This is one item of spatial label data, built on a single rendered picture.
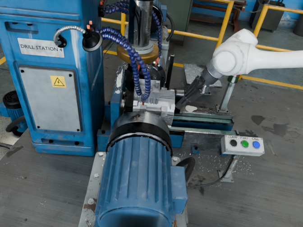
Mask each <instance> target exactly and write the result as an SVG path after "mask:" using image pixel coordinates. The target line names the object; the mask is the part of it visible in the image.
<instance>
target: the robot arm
mask: <svg viewBox="0 0 303 227"><path fill-rule="evenodd" d="M257 43H258V40H257V38H256V37H255V35H254V34H253V33H252V32H251V31H249V30H247V29H242V30H240V31H238V32H236V33H235V34H234V35H232V36H231V37H230V38H228V39H227V40H226V41H225V42H224V43H222V44H220V45H219V46H218V47H217V48H216V50H215V51H214V53H213V56H212V59H211V60H210V61H209V62H208V63H207V64H206V68H205V69H204V70H203V71H202V72H201V76H198V75H197V76H196V78H195V80H194V81H193V82H192V83H191V85H190V86H189V87H188V89H187V90H186V91H185V93H186V94H185V96H184V97H183V98H182V99H181V100H180V101H179V102H178V103H177V104H176V105H175V107H176V108H178V109H181V108H182V107H184V106H185V105H186V104H187V103H188V102H189V103H192V102H193V101H194V100H196V99H197V98H199V97H200V96H202V95H204V94H205V89H206V88H207V87H208V86H209V85H213V84H214V83H215V82H216V81H217V80H218V79H222V78H223V77H224V76H230V75H232V76H233V75H240V74H248V73H249V72H251V71H252V70H255V69H263V68H303V50H299V51H286V52H272V51H263V50H259V49H257V48H256V46H257Z"/></svg>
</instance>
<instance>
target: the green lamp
mask: <svg viewBox="0 0 303 227"><path fill-rule="evenodd" d="M238 79H239V77H234V76H232V75H230V76H228V81H230V82H232V83H236V82H237V81H238Z"/></svg>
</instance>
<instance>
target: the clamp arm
mask: <svg viewBox="0 0 303 227"><path fill-rule="evenodd" d="M173 63H174V53H171V54H170V56H169V66H168V72H167V77H166V82H165V88H167V90H169V87H170V80H171V74H172V69H173Z"/></svg>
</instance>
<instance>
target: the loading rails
mask: <svg viewBox="0 0 303 227"><path fill-rule="evenodd" d="M125 111H126V112H125V114H126V113H130V112H132V111H133V110H132V109H125ZM234 123H235V122H234V119H233V116H230V115H218V114H207V113H191V112H182V113H174V117H173V122H172V125H171V128H169V133H170V138H171V141H172V147H178V148H181V149H187V150H192V153H198V154H199V152H200V150H204V151H217V152H220V154H221V155H228V154H222V150H221V138H222V137H223V136H224V135H228V136H240V135H239V132H238V130H236V131H235V132H234V131H231V130H232V127H233V125H234Z"/></svg>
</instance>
